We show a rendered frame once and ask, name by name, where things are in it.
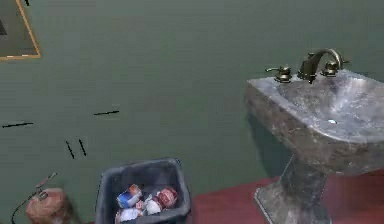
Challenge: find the white crumpled paper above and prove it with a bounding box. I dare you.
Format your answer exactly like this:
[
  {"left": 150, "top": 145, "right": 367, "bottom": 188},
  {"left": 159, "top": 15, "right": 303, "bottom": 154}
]
[
  {"left": 114, "top": 207, "right": 145, "bottom": 224},
  {"left": 145, "top": 198, "right": 163, "bottom": 216}
]

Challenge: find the wood framed mirror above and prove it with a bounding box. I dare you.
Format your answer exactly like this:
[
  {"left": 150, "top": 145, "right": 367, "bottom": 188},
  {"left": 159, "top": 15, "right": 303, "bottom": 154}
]
[{"left": 0, "top": 0, "right": 42, "bottom": 62}]

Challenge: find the brass faucet handle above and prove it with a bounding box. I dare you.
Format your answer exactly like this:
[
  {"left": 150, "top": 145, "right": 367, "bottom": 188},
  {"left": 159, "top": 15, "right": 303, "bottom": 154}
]
[
  {"left": 320, "top": 58, "right": 351, "bottom": 78},
  {"left": 265, "top": 65, "right": 294, "bottom": 84}
]

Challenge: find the brass faucet spout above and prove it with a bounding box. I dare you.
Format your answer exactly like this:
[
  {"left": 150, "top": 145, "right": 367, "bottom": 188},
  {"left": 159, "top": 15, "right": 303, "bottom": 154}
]
[{"left": 297, "top": 48, "right": 345, "bottom": 85}]

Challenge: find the short black wall bar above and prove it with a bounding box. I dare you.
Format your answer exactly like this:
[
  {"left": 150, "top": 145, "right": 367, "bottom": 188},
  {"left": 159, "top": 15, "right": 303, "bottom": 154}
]
[
  {"left": 64, "top": 140, "right": 76, "bottom": 160},
  {"left": 77, "top": 138, "right": 88, "bottom": 157}
]

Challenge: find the grey marble pedestal sink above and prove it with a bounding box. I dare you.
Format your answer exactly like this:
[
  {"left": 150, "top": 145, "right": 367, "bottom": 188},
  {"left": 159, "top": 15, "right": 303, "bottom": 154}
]
[{"left": 244, "top": 68, "right": 384, "bottom": 224}]

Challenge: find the dark grey trash bin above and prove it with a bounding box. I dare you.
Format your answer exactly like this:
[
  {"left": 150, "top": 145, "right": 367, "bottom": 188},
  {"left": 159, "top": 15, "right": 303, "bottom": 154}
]
[{"left": 94, "top": 157, "right": 192, "bottom": 224}]

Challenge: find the red and white crumpled ball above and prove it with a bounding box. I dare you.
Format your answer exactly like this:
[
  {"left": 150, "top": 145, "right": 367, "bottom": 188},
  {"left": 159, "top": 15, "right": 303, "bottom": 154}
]
[{"left": 156, "top": 187, "right": 179, "bottom": 210}]

